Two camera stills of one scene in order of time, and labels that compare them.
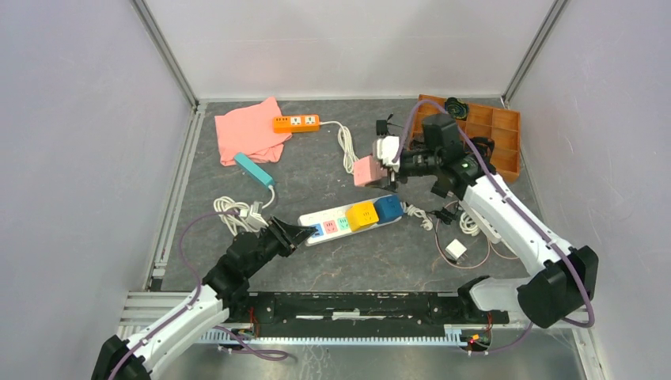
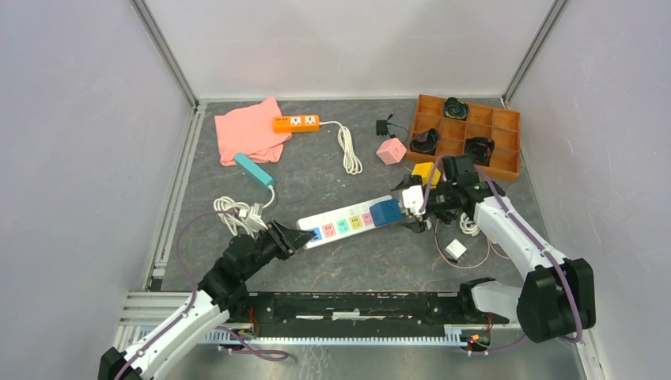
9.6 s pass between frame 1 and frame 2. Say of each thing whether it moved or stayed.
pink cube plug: moved
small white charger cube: stayed
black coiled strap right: stayed
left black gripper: stayed
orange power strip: stayed
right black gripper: moved
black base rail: stayed
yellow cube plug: moved
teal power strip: stayed
